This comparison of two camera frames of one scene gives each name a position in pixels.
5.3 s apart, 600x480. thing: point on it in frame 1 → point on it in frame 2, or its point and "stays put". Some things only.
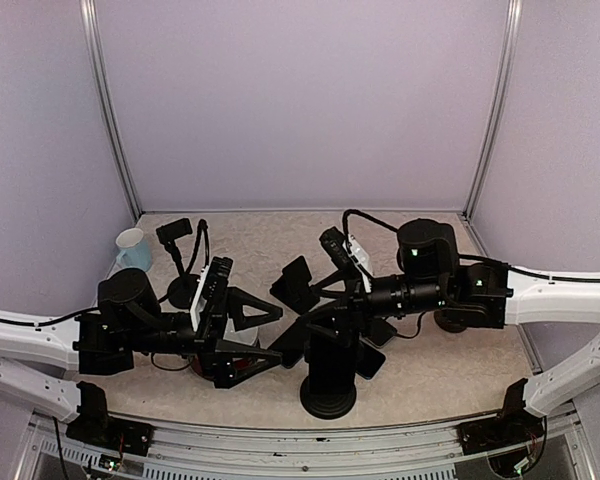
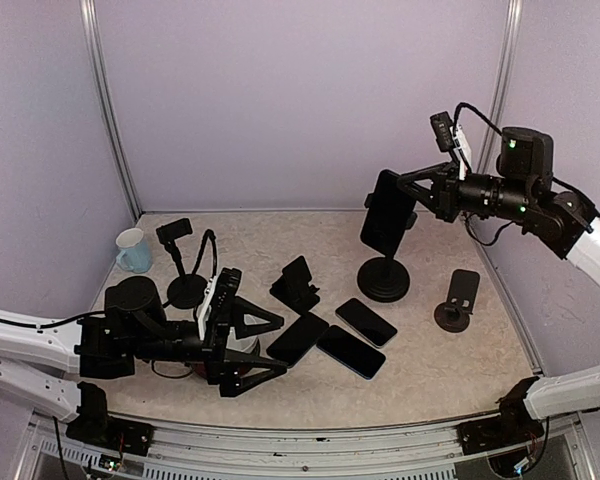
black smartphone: x=291 y=343 stays put
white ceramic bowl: x=246 y=336 stays put
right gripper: x=357 y=300 → x=444 y=198
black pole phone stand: x=327 y=405 → x=384 y=279
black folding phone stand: x=293 y=288 stays put
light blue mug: x=135 y=249 stays put
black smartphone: x=333 y=364 → x=384 y=223
